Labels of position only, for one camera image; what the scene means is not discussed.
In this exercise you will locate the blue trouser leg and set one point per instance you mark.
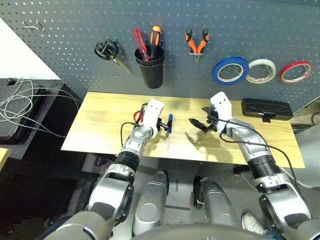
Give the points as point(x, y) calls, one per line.
point(273, 236)

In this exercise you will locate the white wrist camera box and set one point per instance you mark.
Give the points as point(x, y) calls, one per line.
point(221, 105)
point(152, 112)

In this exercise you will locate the red tape roll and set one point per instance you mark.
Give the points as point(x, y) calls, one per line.
point(295, 63)

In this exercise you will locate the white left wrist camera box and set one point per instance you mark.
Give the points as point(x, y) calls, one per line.
point(152, 112)

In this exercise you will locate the grey robot torso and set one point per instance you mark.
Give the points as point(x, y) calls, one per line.
point(200, 233)

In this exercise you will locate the silver robot leg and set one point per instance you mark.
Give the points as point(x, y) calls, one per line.
point(217, 200)
point(150, 200)

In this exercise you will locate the silver left robot leg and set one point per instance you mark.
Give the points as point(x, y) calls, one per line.
point(150, 200)

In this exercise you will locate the long black floor tape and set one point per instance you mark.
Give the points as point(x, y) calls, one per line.
point(178, 207)

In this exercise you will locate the black tool case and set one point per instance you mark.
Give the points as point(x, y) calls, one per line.
point(265, 108)

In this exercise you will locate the white tape roll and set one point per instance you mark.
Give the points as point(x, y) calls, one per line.
point(262, 61)

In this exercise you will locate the silver right robot leg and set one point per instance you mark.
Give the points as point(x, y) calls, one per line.
point(217, 200)

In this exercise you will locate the grey pegboard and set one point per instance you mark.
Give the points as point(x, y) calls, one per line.
point(225, 25)

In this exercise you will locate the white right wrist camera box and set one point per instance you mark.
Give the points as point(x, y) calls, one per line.
point(221, 105)

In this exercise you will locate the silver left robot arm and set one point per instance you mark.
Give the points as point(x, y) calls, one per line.
point(135, 142)

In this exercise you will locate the orange black pliers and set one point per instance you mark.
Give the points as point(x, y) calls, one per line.
point(190, 40)

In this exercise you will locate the black ribbed case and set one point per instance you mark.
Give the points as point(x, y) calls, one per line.
point(12, 125)

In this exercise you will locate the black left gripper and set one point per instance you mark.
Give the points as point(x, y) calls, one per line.
point(160, 125)

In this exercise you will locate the black side table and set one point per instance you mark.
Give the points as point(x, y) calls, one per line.
point(50, 115)

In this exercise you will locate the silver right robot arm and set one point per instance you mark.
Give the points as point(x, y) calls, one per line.
point(252, 145)

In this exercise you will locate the blue tape roll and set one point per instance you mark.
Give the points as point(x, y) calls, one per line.
point(217, 72)

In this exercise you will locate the light wooden board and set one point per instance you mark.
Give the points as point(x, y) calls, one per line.
point(4, 157)

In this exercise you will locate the orange black screwdriver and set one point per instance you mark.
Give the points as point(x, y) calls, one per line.
point(155, 37)

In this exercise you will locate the metal peg hook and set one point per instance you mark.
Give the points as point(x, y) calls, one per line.
point(41, 26)
point(238, 68)
point(30, 28)

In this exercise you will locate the black plastic cup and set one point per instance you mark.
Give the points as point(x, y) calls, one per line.
point(151, 75)

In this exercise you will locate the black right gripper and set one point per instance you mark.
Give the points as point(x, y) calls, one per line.
point(213, 120)

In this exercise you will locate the white shoe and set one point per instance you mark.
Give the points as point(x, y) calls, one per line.
point(252, 222)

